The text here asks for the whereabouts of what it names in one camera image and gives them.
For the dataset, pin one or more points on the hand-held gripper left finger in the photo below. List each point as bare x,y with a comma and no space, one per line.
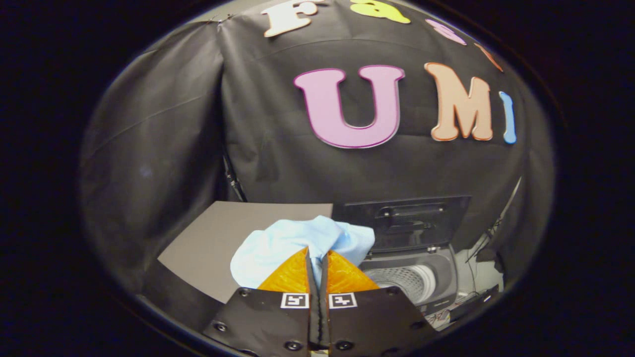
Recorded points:
268,317

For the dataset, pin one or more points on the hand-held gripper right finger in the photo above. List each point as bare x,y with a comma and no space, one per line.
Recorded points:
372,317

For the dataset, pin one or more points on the light blue cloth garment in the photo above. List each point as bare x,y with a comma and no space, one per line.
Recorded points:
287,243

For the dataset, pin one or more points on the dark washing machine lid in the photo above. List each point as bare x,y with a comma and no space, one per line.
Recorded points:
407,223

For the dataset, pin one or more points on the white cabinet with dark top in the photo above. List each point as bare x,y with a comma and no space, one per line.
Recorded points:
223,233

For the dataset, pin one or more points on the black box on floor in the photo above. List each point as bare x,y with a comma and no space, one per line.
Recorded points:
476,300

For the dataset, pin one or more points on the backdrop stand pole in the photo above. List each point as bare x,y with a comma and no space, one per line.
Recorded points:
233,181
496,223

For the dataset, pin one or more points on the black backdrop cloth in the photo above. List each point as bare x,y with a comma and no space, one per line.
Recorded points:
297,168

